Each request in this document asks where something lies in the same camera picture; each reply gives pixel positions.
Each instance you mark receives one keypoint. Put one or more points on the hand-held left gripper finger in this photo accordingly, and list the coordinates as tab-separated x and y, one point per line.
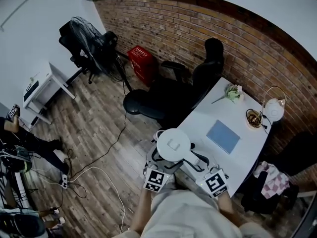
174	167
151	159

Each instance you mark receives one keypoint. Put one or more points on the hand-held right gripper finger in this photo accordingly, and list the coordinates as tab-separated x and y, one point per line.
194	170
204	161

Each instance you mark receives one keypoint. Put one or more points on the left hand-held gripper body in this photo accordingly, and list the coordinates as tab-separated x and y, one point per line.
156	180

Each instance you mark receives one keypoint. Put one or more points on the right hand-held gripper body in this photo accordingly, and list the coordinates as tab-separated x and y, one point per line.
214	185

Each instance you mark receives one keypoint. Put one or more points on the white electric kettle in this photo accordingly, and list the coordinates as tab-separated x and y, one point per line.
173	145

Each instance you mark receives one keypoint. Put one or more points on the person's right forearm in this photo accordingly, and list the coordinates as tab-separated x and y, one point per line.
227	207

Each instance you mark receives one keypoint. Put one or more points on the person's left forearm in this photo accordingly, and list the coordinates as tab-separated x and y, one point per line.
141	207

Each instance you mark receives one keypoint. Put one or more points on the blue notebook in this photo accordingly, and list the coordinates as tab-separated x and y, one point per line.
223	136

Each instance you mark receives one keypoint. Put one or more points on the person's light shirt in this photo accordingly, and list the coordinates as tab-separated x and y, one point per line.
185	212

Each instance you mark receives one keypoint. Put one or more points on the pink checkered cloth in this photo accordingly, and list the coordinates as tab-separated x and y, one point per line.
275	182

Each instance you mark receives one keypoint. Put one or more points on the pale artificial flower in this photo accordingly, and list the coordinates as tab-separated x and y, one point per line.
232	93

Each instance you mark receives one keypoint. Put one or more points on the white globe table lamp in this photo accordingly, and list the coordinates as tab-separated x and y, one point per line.
273	110

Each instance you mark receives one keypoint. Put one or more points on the black office chair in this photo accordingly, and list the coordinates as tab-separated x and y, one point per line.
297	155
210	66
67	41

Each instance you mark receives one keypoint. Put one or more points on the white power strip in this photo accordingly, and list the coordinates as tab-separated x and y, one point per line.
65	181

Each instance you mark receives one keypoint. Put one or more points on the red plastic crate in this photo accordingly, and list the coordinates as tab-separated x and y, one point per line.
142	63

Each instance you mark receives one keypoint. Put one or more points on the black standing fan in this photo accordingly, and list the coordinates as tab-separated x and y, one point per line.
91	48

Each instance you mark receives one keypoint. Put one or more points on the black and green backpack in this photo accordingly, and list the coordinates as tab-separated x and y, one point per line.
24	166

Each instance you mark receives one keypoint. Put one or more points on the white side table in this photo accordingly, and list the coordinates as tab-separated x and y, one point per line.
44	83

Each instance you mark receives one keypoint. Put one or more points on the white metal table frame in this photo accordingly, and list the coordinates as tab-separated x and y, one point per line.
307	194

